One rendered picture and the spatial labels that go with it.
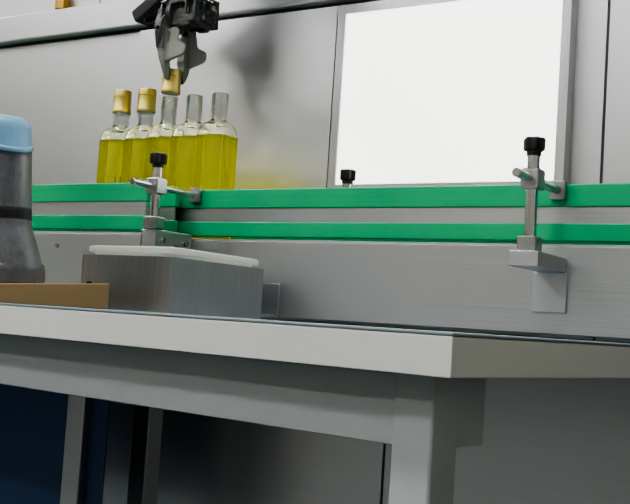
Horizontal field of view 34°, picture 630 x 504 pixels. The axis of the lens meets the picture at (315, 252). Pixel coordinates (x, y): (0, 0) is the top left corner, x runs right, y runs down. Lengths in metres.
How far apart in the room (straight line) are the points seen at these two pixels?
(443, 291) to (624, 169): 0.35
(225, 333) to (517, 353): 0.26
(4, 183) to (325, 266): 0.51
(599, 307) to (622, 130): 0.35
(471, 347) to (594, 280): 0.63
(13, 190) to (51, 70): 1.00
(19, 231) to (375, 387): 0.65
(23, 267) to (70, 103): 0.98
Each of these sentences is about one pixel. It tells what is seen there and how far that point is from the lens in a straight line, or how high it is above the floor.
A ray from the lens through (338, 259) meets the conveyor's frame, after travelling 1.59.
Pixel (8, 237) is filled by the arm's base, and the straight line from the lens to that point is 1.38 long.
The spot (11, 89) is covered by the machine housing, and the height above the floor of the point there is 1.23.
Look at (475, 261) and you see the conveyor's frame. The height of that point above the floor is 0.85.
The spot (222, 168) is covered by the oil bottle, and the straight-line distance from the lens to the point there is 1.80.
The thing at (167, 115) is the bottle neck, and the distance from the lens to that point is 1.90.
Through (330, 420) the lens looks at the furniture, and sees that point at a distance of 0.92.
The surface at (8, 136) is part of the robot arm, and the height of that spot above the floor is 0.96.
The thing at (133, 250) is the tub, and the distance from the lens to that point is 1.47.
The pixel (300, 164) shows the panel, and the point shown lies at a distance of 1.87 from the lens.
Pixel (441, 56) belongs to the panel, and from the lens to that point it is 1.78.
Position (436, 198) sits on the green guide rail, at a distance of 1.55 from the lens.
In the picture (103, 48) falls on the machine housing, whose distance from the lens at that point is 2.28.
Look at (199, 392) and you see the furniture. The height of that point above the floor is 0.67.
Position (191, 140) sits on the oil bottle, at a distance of 1.83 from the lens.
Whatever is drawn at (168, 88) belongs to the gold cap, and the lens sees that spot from 1.91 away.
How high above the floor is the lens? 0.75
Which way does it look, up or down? 4 degrees up
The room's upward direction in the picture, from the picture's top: 4 degrees clockwise
